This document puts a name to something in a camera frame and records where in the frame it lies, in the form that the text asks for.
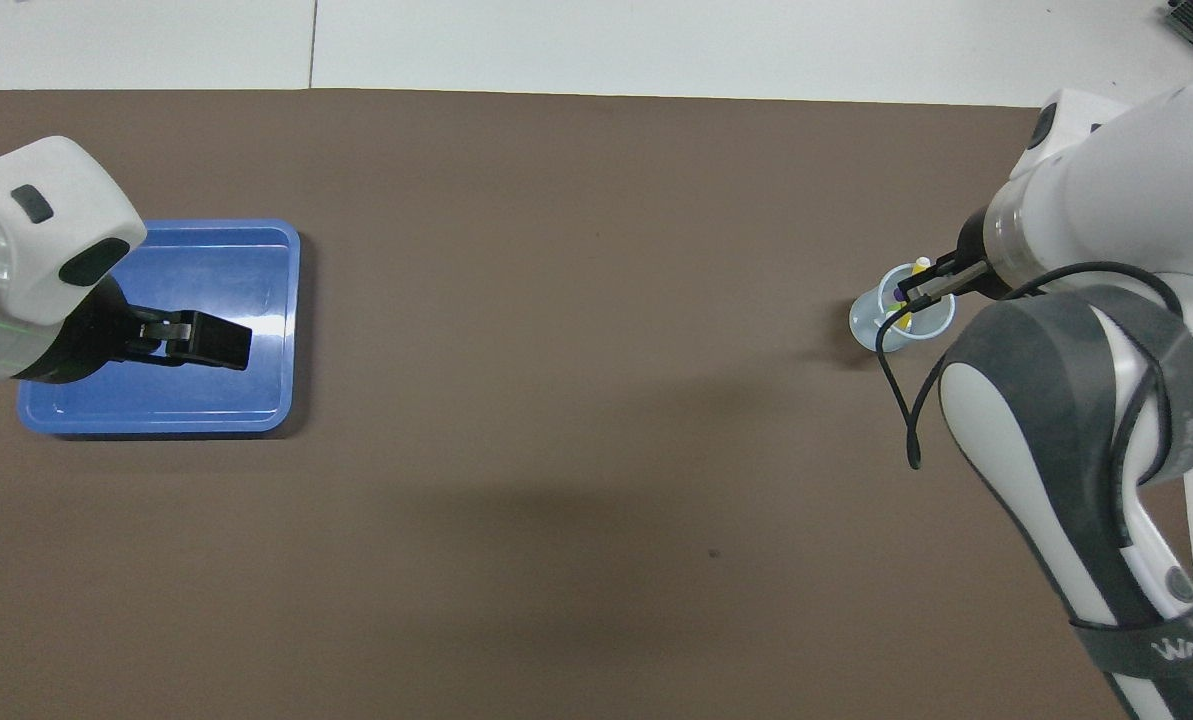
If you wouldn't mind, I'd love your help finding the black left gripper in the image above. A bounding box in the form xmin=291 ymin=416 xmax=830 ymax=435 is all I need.
xmin=14 ymin=275 xmax=254 ymax=387

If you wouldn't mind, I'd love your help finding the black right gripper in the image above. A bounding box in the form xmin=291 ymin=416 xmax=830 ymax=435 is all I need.
xmin=896 ymin=205 xmax=1013 ymax=304

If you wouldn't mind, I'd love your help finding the blue plastic tray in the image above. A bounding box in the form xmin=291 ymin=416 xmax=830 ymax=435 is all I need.
xmin=16 ymin=218 xmax=302 ymax=438

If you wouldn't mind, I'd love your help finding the yellow pen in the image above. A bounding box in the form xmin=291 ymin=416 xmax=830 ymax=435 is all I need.
xmin=896 ymin=257 xmax=933 ymax=333

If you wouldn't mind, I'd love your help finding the clear plastic cup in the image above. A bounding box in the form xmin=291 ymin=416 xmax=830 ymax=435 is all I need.
xmin=849 ymin=262 xmax=956 ymax=354

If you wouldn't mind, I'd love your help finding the brown table mat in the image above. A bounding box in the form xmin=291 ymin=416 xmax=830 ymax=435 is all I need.
xmin=0 ymin=88 xmax=1193 ymax=720

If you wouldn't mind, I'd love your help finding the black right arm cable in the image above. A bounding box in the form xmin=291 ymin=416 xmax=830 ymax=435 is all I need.
xmin=876 ymin=262 xmax=1189 ymax=471

